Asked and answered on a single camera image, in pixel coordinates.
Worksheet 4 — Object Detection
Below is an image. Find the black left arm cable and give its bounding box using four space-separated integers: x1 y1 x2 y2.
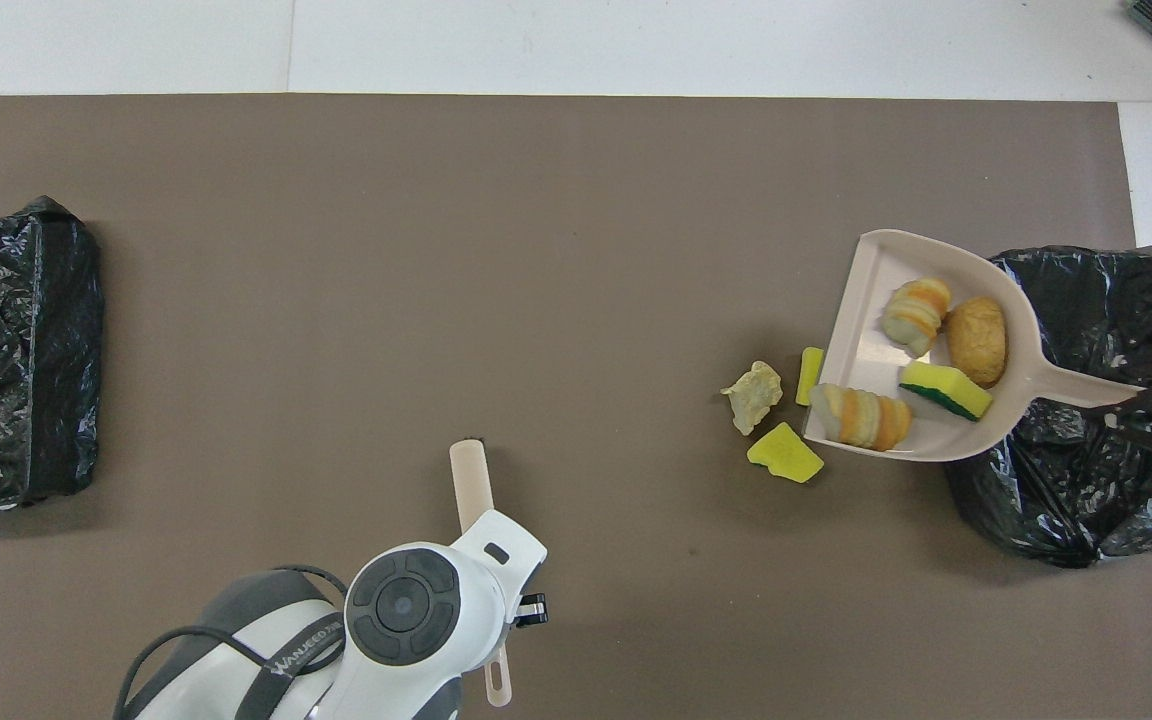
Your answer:
116 565 352 720

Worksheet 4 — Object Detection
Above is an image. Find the notched yellow sponge piece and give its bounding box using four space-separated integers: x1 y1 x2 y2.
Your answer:
795 347 825 407

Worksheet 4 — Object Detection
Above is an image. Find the black bag-lined trash bin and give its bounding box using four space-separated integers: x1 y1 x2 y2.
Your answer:
0 195 105 518
944 245 1152 569

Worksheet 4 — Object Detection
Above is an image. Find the wedge-shaped yellow sponge piece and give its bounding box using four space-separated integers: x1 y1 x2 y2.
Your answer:
746 421 825 485

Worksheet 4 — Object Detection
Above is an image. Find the brown table mat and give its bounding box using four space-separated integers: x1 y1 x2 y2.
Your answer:
0 95 1152 720

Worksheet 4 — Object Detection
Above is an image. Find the long orange-striped croissant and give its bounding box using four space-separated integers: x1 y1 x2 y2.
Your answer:
809 383 913 453

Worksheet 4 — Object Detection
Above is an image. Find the yellow sponge with green pad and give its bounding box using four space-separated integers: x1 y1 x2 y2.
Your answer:
899 360 994 422

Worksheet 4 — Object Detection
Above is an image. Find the brown bread roll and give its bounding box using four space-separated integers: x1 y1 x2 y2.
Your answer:
945 295 1008 388

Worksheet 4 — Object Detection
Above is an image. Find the crumpled beige scrap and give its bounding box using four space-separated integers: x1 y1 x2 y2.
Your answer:
720 361 784 436

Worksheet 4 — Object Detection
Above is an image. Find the beige hand brush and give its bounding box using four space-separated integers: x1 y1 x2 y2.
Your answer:
449 437 514 708

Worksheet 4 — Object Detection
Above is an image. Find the beige plastic dustpan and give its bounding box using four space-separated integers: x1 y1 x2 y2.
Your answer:
802 229 1142 463

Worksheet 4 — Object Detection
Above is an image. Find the short orange-striped croissant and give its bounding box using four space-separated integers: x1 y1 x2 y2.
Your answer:
881 278 953 359

